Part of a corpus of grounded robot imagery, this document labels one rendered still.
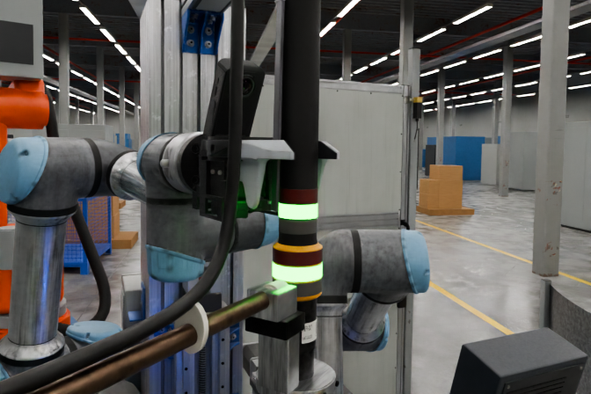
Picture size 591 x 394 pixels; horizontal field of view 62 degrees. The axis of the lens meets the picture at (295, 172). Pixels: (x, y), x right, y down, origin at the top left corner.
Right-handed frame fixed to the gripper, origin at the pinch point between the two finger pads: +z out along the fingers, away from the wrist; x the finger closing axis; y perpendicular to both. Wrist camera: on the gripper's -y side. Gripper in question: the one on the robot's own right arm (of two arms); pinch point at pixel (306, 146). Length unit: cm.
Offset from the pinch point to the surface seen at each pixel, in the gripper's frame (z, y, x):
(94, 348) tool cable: 7.6, 10.3, 18.5
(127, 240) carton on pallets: -757, 150, -202
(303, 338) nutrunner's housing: 0.1, 16.2, 0.1
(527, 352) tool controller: -23, 42, -74
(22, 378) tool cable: 9.1, 10.4, 21.9
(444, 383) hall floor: -188, 166, -260
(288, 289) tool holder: 1.3, 11.4, 2.5
